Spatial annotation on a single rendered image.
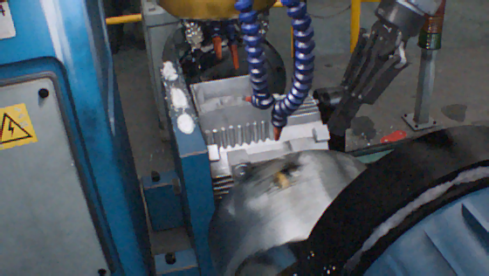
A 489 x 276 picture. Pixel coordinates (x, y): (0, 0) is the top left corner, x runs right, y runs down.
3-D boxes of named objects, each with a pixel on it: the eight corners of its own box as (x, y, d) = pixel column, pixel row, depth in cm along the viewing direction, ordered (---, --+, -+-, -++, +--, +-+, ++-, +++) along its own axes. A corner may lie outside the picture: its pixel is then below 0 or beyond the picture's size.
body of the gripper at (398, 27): (375, -13, 74) (347, 37, 77) (402, 3, 67) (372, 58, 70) (409, 5, 77) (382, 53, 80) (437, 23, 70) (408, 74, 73)
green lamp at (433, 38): (425, 51, 117) (427, 34, 115) (413, 42, 122) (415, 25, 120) (444, 48, 119) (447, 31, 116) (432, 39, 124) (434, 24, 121)
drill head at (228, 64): (183, 172, 100) (166, 58, 87) (162, 85, 134) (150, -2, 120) (300, 149, 105) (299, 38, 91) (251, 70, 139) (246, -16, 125)
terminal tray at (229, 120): (203, 154, 78) (198, 114, 74) (194, 120, 86) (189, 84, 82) (278, 141, 80) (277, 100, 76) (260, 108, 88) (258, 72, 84)
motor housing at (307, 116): (218, 242, 82) (205, 149, 72) (200, 176, 98) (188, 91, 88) (330, 217, 86) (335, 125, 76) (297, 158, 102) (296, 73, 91)
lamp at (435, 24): (427, 34, 115) (429, 17, 113) (415, 25, 120) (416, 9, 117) (447, 31, 116) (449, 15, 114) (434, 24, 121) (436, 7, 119)
